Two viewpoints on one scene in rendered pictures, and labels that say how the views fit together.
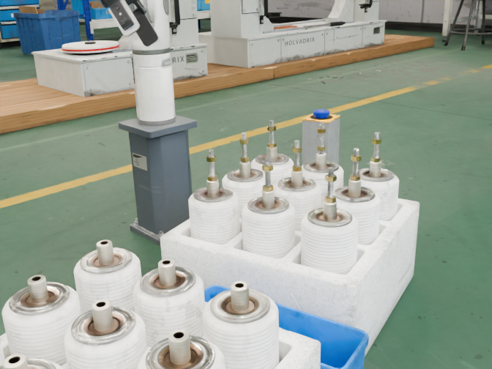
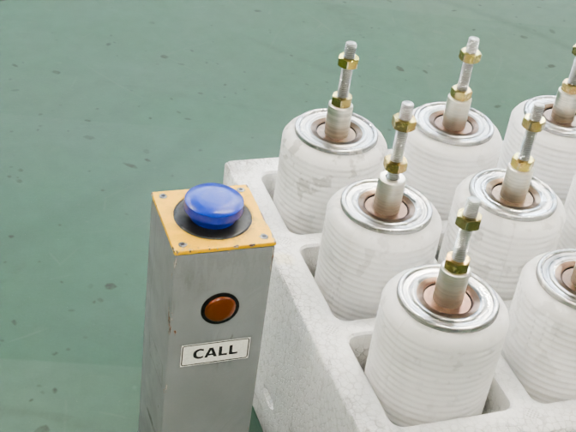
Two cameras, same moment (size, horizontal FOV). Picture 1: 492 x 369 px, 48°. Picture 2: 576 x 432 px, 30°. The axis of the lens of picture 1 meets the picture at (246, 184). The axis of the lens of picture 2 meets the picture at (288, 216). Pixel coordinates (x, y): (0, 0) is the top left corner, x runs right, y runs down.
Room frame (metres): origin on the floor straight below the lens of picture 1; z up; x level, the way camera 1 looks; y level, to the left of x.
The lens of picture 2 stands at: (1.76, 0.20, 0.74)
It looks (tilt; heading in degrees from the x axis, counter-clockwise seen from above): 35 degrees down; 216
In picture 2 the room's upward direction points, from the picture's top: 8 degrees clockwise
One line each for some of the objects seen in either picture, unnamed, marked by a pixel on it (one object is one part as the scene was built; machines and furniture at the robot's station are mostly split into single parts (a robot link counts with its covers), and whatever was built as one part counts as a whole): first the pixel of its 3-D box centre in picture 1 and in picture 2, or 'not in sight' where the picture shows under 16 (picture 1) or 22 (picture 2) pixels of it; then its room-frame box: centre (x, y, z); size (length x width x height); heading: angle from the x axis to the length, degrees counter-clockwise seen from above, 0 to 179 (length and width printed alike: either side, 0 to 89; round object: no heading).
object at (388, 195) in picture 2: (321, 161); (388, 194); (1.13, -0.16, 0.26); 0.02 x 0.02 x 0.03
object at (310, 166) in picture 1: (321, 167); (386, 207); (1.13, -0.16, 0.25); 0.08 x 0.08 x 0.01
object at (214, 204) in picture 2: (321, 114); (213, 209); (1.31, -0.19, 0.32); 0.04 x 0.04 x 0.02
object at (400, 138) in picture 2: (321, 140); (399, 145); (1.13, -0.16, 0.31); 0.01 x 0.01 x 0.08
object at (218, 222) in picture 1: (215, 238); not in sight; (0.98, 0.06, 0.16); 0.10 x 0.10 x 0.18
